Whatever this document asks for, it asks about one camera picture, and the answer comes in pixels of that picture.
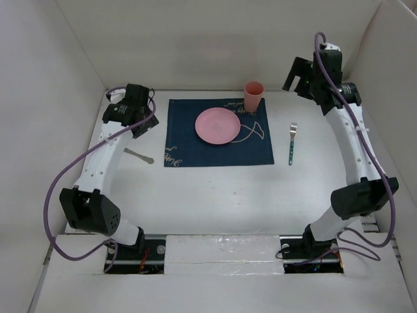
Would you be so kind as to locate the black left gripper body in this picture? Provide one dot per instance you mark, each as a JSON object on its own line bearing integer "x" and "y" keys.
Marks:
{"x": 147, "y": 124}

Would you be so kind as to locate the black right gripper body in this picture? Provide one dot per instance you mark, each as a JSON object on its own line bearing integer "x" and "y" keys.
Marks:
{"x": 314, "y": 84}

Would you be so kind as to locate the pink plastic cup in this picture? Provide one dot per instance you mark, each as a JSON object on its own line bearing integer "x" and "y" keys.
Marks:
{"x": 253, "y": 93}

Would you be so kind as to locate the dark blue cloth placemat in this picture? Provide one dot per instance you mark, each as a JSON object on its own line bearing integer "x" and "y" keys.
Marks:
{"x": 184, "y": 148}

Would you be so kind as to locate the pink plastic plate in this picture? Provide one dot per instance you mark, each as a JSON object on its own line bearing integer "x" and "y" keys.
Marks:
{"x": 217, "y": 126}

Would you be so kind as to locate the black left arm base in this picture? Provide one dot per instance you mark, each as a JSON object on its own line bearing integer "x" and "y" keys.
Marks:
{"x": 147, "y": 257}

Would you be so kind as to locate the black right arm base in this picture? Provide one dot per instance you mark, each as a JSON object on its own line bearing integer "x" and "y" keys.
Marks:
{"x": 304, "y": 255}

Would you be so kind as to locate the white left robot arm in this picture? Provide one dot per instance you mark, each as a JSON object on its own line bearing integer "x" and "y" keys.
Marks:
{"x": 87, "y": 206}

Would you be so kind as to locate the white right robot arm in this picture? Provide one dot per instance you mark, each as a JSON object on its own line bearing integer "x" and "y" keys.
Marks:
{"x": 323, "y": 229}

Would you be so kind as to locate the fork with green handle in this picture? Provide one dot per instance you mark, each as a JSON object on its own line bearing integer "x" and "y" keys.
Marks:
{"x": 292, "y": 132}

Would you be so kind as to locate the aluminium rail front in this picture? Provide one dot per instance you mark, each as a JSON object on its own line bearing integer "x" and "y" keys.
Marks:
{"x": 221, "y": 248}

